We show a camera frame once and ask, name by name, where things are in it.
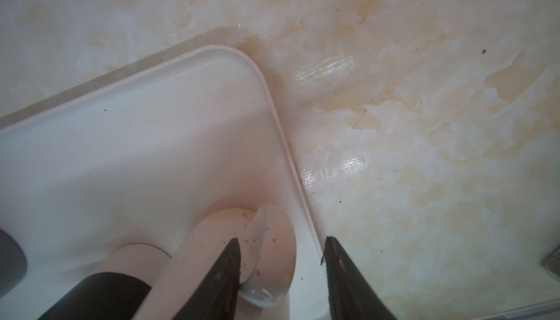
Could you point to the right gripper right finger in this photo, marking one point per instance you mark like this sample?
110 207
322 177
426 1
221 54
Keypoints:
350 295

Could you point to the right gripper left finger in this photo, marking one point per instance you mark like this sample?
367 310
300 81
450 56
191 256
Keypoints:
216 296

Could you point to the white mug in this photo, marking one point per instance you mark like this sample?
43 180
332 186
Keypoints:
268 257

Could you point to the translucent plastic tray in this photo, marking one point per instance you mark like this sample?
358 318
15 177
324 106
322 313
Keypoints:
141 161

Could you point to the black mug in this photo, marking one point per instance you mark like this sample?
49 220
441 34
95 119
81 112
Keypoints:
13 266

